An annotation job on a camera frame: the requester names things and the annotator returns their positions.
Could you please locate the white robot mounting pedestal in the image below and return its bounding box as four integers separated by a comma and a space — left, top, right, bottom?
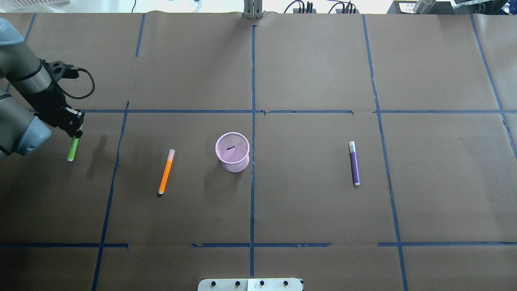
197, 278, 305, 291

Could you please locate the pink mesh pen holder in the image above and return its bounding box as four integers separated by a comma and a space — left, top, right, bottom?
215, 132, 250, 173

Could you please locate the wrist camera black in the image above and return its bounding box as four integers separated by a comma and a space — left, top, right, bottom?
40, 59, 79, 83

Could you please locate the purple highlighter pen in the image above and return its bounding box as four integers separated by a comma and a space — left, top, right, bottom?
349, 141, 361, 187

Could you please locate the orange highlighter pen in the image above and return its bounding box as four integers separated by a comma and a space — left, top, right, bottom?
157, 149, 175, 196

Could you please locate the black camera cable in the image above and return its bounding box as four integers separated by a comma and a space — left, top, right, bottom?
57, 68, 96, 100

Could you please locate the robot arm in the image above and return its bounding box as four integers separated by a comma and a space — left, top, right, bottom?
0, 18, 85, 160

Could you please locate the small metal cup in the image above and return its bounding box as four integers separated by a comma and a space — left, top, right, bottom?
412, 0, 436, 15

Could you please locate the black box on desk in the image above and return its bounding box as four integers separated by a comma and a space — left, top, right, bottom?
387, 0, 456, 15

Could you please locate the aluminium frame post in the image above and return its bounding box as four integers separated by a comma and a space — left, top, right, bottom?
243, 0, 263, 19

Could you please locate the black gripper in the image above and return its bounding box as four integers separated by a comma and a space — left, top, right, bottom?
34, 94, 85, 137

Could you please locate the green highlighter pen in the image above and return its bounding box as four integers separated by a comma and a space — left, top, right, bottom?
67, 136, 80, 162

